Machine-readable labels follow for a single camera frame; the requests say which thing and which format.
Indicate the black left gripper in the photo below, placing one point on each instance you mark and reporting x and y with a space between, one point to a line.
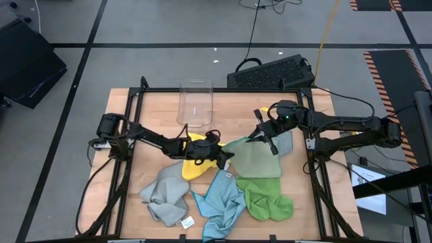
206 150

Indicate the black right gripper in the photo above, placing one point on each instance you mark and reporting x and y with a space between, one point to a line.
283 123

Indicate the pale green teal-edged towel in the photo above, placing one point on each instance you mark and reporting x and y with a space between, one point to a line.
253 160

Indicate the yellow microfiber towel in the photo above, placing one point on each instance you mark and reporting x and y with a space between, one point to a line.
192 170

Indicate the light blue microfiber towel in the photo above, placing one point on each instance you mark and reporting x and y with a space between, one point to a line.
219 202

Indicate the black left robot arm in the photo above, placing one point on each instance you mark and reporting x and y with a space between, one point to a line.
152 136

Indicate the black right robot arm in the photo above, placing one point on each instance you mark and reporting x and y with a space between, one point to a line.
354 126

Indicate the smooth grey microfiber towel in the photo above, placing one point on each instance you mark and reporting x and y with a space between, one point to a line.
285 143

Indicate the bright green microfiber towel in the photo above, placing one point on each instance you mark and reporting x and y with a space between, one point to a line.
266 200

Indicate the grey waffle-weave towel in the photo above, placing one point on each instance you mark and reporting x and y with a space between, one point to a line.
167 190

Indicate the clear plastic bin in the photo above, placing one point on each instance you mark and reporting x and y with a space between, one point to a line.
195 101

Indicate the small white box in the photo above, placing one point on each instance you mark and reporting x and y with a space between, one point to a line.
101 145

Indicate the white printed sign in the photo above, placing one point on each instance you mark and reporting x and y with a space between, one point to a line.
369 202

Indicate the black metal beam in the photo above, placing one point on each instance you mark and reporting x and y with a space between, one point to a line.
388 184

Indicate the black orange-striped floor mat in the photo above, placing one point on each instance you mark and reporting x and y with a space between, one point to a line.
371 4
395 84

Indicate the large black case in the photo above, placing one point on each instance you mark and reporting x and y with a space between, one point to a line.
27 67

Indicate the black metal table frame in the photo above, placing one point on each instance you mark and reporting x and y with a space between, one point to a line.
219 90

